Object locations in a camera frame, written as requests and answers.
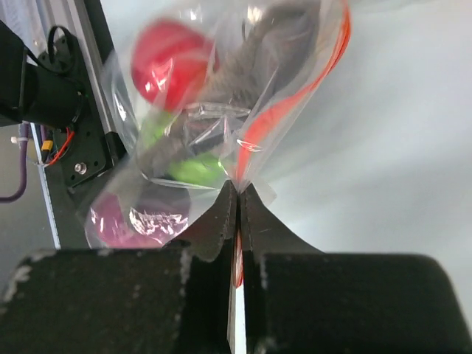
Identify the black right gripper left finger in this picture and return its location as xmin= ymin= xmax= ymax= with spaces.
xmin=1 ymin=182 xmax=236 ymax=353

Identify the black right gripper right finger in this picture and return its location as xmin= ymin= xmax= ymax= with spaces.
xmin=239 ymin=187 xmax=471 ymax=353

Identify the clear orange-zip plastic bag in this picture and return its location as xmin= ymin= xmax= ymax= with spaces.
xmin=77 ymin=0 xmax=353 ymax=250

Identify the red fake apple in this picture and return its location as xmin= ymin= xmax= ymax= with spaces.
xmin=131 ymin=18 xmax=219 ymax=112

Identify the grey fake fish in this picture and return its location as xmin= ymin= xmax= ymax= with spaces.
xmin=114 ymin=0 xmax=318 ymax=226

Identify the purple fake onion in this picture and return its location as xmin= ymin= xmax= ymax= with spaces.
xmin=84 ymin=193 xmax=190 ymax=249

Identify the green fake vegetable piece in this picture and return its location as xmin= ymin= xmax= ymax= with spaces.
xmin=136 ymin=111 xmax=226 ymax=187

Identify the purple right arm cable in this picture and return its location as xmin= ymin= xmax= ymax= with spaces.
xmin=0 ymin=123 xmax=30 ymax=203

